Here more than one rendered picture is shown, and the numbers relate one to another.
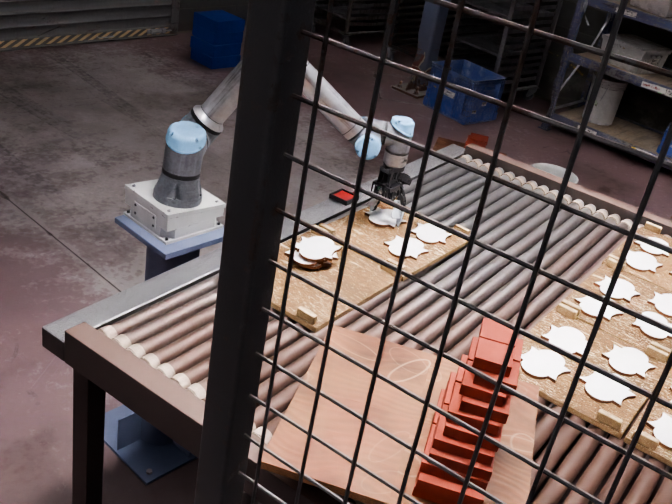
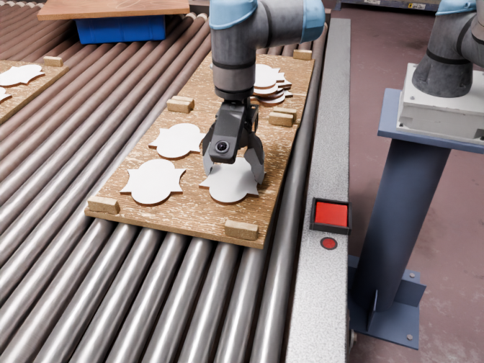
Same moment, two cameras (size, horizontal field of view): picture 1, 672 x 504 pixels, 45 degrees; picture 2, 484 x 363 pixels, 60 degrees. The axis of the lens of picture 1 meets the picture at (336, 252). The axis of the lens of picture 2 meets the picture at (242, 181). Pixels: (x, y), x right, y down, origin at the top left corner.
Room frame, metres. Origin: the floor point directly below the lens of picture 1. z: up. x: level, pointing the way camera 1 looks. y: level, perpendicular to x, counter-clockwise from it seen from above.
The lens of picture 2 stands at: (3.09, -0.34, 1.47)
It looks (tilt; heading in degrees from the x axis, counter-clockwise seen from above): 39 degrees down; 161
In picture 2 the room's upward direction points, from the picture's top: straight up
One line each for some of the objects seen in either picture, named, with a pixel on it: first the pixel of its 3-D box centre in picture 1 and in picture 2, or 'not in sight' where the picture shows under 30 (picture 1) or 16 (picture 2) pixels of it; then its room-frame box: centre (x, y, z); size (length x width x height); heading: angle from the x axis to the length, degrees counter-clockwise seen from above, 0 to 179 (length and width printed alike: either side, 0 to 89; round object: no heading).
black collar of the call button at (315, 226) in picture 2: (344, 196); (330, 215); (2.60, 0.01, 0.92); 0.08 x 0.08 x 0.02; 59
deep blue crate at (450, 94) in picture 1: (464, 91); not in sight; (6.62, -0.79, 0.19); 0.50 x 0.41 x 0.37; 45
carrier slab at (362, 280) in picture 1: (313, 276); (248, 83); (2.02, 0.05, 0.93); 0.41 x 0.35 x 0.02; 148
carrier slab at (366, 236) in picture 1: (394, 236); (204, 164); (2.37, -0.18, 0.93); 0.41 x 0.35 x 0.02; 146
